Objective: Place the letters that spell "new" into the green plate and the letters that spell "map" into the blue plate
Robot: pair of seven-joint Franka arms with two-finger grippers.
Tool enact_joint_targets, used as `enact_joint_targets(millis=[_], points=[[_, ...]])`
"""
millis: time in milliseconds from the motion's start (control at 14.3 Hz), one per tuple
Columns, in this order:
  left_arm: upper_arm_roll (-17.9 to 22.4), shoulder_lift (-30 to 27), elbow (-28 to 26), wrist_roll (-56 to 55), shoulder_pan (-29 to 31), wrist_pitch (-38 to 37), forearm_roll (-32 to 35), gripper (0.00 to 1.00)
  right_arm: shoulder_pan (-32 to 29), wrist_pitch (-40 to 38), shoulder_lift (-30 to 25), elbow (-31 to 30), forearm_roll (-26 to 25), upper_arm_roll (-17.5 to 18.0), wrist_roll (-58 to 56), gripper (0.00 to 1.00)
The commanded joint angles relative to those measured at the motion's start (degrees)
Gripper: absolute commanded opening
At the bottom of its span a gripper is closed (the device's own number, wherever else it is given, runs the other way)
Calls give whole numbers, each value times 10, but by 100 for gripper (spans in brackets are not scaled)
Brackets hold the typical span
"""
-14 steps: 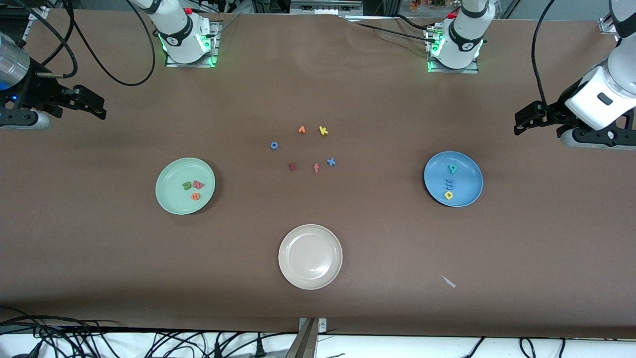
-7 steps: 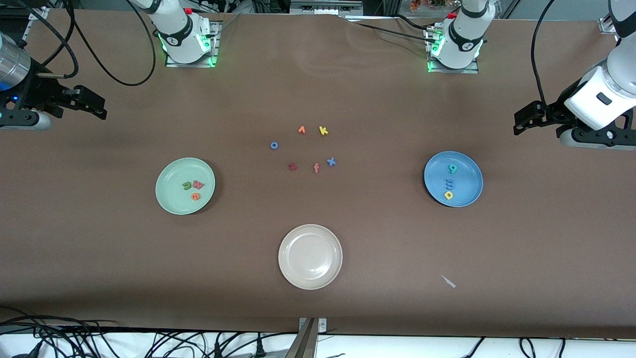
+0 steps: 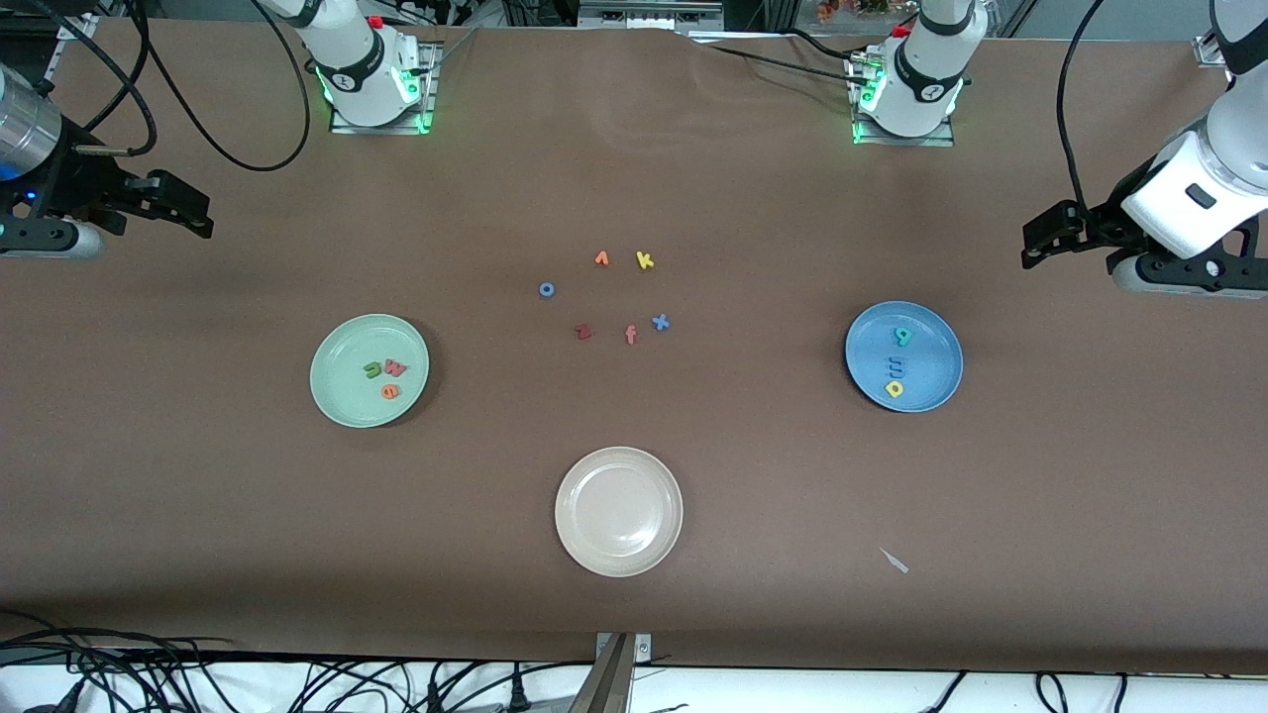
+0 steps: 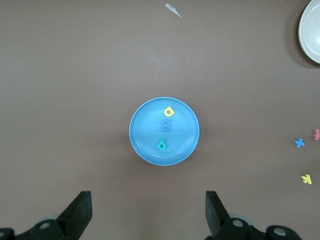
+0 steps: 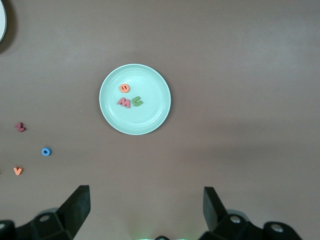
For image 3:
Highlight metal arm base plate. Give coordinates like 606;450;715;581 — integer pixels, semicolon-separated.
850;54;957;148
329;42;439;136

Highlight black base cable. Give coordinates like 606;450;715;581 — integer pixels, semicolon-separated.
788;28;873;65
705;42;863;80

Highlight grey metal box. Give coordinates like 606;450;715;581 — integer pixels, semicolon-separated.
578;0;725;31

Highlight small metal table bracket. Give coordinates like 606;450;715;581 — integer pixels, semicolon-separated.
594;632;653;664

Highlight colourful small objects pile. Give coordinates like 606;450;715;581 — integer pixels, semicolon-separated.
814;0;893;23

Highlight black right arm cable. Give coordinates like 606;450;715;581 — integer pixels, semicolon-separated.
20;0;312;173

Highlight beige plate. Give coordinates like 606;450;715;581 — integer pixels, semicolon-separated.
554;446;685;578

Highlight tangled black floor cables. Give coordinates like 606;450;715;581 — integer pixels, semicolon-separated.
0;609;595;713

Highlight blue plate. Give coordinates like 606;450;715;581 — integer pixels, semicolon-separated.
844;301;964;414

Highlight green plate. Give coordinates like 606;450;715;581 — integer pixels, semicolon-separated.
309;314;431;429

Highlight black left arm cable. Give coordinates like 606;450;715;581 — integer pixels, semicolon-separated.
1056;0;1107;214

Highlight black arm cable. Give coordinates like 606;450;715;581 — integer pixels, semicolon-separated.
1056;0;1107;214
20;0;312;173

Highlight dark grey metal bar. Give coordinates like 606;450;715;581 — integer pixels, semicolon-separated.
567;634;636;713

